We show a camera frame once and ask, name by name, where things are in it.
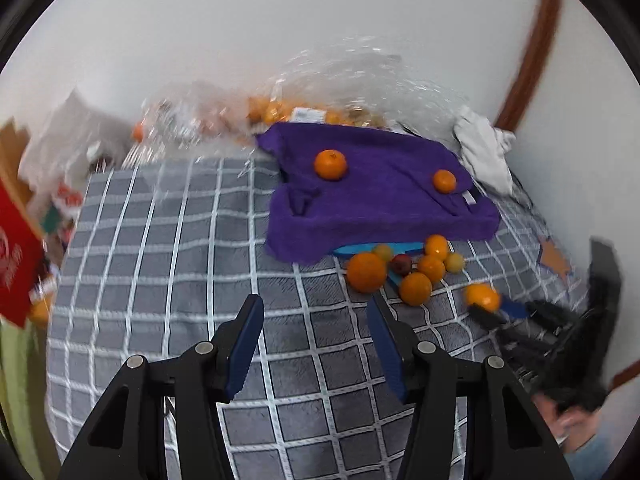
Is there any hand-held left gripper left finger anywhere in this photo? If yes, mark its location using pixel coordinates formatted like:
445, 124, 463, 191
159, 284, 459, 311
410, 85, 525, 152
59, 294, 266, 480

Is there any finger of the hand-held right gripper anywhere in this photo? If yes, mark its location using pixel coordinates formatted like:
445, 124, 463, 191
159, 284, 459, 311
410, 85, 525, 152
500, 299, 583, 333
467, 304, 553, 361

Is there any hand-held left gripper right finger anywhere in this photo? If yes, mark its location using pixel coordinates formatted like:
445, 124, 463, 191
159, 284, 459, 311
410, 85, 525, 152
366, 294, 576, 480

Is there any orange mandarin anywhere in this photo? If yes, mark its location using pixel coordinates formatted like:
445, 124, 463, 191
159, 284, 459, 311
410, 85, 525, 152
424, 234, 449, 260
432, 169, 457, 194
27, 292, 55, 328
398, 272, 433, 307
464, 283, 502, 312
314, 149, 349, 182
417, 255, 447, 283

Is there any large orange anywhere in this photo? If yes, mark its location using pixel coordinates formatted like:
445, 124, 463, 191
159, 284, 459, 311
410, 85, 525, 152
346, 252, 389, 294

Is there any person's right forearm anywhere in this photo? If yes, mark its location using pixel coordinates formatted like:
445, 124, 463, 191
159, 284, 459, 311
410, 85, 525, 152
564, 427, 633, 480

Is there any person's right hand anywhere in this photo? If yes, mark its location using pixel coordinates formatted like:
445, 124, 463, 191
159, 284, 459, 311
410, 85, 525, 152
532, 394, 603, 455

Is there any orange star-shaped patch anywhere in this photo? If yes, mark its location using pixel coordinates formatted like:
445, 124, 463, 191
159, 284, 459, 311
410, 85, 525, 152
537, 237, 573, 281

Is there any blue plastic plate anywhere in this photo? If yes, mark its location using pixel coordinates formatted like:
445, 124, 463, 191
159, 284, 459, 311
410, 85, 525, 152
332, 241, 427, 292

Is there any grey checked blanket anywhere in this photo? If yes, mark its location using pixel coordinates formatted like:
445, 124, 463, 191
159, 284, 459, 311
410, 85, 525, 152
45, 152, 596, 480

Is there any purple towel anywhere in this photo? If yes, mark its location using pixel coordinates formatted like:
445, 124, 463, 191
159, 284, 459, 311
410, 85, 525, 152
256, 121, 502, 264

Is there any white towel with grey stripes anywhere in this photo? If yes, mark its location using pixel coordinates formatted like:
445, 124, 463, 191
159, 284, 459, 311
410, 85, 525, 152
452, 105, 518, 196

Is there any red and white packet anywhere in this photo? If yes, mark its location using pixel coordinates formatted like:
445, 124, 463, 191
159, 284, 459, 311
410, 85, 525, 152
54, 182, 85, 209

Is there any crumpled clear bag with oranges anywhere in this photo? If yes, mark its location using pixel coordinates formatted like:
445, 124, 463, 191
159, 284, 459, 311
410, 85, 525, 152
132, 80, 251, 161

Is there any labelled clear bag of oranges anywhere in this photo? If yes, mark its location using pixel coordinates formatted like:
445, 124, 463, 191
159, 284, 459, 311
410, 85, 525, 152
245, 92, 301, 128

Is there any clear bag of yellowish produce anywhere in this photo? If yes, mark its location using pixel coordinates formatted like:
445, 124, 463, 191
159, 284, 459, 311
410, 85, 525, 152
300, 102, 388, 131

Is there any red box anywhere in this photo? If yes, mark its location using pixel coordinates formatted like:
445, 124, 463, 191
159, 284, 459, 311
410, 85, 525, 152
0, 175, 46, 328

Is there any large crumpled clear plastic bag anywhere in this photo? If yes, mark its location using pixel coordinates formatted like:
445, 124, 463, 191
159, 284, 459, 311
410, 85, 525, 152
270, 35, 468, 151

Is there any white plastic bag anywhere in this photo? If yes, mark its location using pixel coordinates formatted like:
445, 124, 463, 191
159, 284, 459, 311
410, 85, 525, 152
22, 87, 133, 186

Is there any brown cardboard box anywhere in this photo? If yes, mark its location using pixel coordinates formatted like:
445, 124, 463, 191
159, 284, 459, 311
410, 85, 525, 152
0, 117, 37, 201

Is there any black cable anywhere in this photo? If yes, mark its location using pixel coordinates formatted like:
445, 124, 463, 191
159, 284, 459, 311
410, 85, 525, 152
507, 172, 543, 213

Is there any brown wooden door frame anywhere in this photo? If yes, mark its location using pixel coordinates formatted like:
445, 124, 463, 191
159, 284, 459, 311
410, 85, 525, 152
492, 0, 563, 133

